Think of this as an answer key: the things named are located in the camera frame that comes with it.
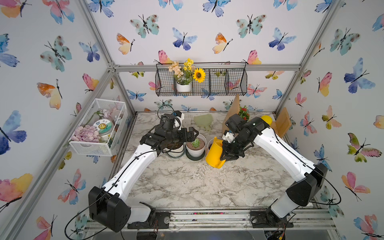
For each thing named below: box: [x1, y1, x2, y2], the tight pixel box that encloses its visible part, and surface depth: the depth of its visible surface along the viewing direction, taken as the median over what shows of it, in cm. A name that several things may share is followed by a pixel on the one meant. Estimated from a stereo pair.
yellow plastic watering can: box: [205, 136, 226, 169], surface depth 75 cm
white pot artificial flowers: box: [168, 58, 206, 93], surface depth 86 cm
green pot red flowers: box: [239, 105, 250, 121], surface depth 95 cm
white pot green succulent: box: [185, 133, 207, 158], surface depth 93 cm
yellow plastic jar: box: [261, 115, 273, 126], surface depth 93 cm
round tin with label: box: [93, 119, 114, 135], surface depth 67 cm
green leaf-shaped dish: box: [193, 114, 214, 131], surface depth 118 cm
